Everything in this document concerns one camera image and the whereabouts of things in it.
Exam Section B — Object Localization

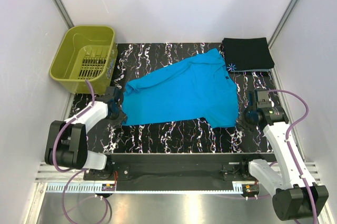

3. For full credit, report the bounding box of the bright blue t shirt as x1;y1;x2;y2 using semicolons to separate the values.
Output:
122;48;239;128

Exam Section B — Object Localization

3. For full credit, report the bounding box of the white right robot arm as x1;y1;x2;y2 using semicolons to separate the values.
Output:
237;90;329;223

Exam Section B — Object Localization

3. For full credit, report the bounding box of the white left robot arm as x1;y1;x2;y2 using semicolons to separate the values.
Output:
44;86;127;180

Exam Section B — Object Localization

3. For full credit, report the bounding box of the olive green plastic basket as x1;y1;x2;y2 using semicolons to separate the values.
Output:
49;25;118;95

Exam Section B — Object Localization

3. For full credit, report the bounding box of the folded black t shirt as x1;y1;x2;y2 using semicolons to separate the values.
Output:
222;37;274;72

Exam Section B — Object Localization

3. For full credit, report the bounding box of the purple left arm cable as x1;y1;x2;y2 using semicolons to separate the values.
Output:
52;81;114;223

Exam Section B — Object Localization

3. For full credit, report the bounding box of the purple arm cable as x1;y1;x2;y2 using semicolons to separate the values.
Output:
265;89;321;224
52;81;114;223

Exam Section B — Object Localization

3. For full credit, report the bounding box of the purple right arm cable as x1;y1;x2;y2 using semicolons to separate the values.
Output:
265;89;321;224

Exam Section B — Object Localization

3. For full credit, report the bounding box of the white slotted cable duct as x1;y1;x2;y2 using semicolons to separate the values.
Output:
46;183;244;195

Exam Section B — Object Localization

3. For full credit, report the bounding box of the aluminium frame rail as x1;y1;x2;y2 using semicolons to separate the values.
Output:
35;162;321;184

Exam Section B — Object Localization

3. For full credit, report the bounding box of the right aluminium corner post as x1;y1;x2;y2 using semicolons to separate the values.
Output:
268;0;300;48

